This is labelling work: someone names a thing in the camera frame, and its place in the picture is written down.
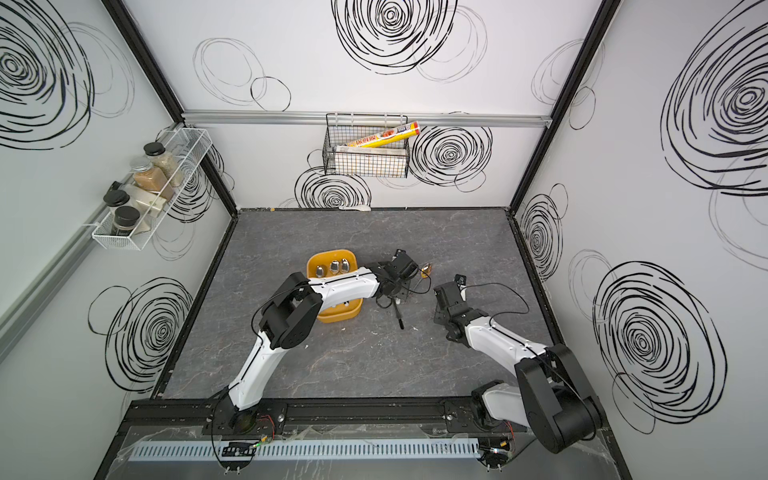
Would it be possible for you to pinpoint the yellow foil wrap box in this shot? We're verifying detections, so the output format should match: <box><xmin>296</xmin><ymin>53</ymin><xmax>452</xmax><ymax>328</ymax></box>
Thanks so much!
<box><xmin>346</xmin><ymin>122</ymin><xmax>421</xmax><ymax>148</ymax></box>

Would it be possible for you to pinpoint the yellow plastic storage box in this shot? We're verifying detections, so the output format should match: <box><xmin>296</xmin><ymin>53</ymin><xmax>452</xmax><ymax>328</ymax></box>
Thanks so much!
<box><xmin>306</xmin><ymin>249</ymin><xmax>363</xmax><ymax>324</ymax></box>

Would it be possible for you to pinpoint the spice jar black lid far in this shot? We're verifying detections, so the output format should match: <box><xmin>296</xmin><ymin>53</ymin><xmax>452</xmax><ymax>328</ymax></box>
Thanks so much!
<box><xmin>143</xmin><ymin>141</ymin><xmax>183</xmax><ymax>186</ymax></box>

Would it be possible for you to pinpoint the front spice jar black lid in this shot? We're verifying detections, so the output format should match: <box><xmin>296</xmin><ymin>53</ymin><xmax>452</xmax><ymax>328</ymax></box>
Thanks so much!
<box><xmin>111</xmin><ymin>205</ymin><xmax>142</xmax><ymax>237</ymax></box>

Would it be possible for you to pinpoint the clear acrylic wall shelf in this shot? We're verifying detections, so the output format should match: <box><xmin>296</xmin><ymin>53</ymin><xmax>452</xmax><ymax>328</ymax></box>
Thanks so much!
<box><xmin>91</xmin><ymin>128</ymin><xmax>216</xmax><ymax>251</ymax></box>

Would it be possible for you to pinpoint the dark spice jar black lid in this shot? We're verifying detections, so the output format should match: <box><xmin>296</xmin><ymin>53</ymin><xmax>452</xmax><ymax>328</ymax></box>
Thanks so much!
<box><xmin>103</xmin><ymin>189</ymin><xmax>139</xmax><ymax>214</ymax></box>

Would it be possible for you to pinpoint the black handle spoon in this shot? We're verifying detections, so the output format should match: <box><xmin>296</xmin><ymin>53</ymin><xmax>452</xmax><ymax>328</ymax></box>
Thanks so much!
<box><xmin>393</xmin><ymin>300</ymin><xmax>405</xmax><ymax>330</ymax></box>

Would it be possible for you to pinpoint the white slotted cable duct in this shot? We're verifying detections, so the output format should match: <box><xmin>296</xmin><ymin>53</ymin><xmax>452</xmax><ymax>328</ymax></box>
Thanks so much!
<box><xmin>128</xmin><ymin>438</ymin><xmax>481</xmax><ymax>462</ymax></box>

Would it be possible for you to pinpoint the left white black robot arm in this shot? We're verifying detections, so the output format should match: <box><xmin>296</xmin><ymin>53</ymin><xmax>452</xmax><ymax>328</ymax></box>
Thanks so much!
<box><xmin>227</xmin><ymin>250</ymin><xmax>419</xmax><ymax>412</ymax></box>

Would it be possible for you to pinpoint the brown spice jar clear lid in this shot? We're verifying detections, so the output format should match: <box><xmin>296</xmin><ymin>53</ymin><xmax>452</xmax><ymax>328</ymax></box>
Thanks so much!
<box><xmin>130</xmin><ymin>157</ymin><xmax>174</xmax><ymax>200</ymax></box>

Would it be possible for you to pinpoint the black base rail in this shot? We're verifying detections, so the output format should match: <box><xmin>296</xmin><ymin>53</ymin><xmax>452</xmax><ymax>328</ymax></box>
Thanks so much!
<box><xmin>121</xmin><ymin>396</ymin><xmax>527</xmax><ymax>437</ymax></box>

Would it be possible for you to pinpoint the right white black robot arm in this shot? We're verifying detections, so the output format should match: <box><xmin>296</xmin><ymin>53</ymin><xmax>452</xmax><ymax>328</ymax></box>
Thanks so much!
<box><xmin>434</xmin><ymin>275</ymin><xmax>606</xmax><ymax>453</ymax></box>

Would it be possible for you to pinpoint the black wire wall basket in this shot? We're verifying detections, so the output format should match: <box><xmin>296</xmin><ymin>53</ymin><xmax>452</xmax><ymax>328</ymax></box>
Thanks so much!
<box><xmin>322</xmin><ymin>112</ymin><xmax>410</xmax><ymax>178</ymax></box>

